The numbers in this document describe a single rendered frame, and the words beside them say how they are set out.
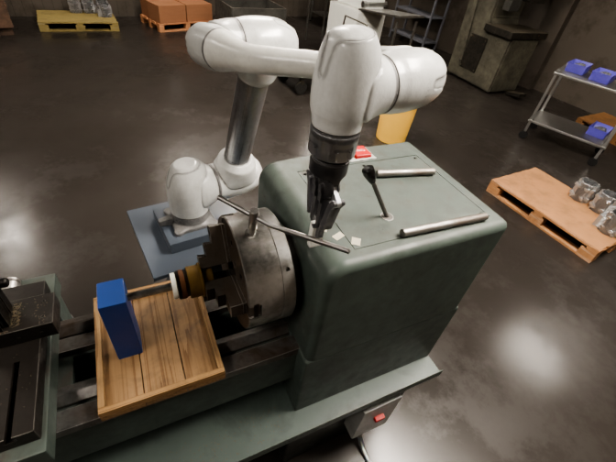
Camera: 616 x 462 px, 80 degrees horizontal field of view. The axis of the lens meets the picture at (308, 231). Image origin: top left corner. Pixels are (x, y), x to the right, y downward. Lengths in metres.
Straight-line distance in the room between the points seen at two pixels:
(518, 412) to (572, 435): 0.27
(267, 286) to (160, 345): 0.39
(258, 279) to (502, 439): 1.71
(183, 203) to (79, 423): 0.78
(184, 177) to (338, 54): 0.97
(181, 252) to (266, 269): 0.73
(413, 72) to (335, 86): 0.16
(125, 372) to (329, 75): 0.89
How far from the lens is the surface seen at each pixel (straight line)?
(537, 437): 2.41
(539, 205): 3.83
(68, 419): 1.14
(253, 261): 0.88
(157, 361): 1.12
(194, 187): 1.45
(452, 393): 2.28
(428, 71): 0.72
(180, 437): 1.40
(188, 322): 1.17
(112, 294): 0.99
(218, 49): 0.97
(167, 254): 1.56
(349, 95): 0.60
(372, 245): 0.90
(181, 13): 7.59
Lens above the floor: 1.84
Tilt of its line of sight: 41 degrees down
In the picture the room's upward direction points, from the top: 9 degrees clockwise
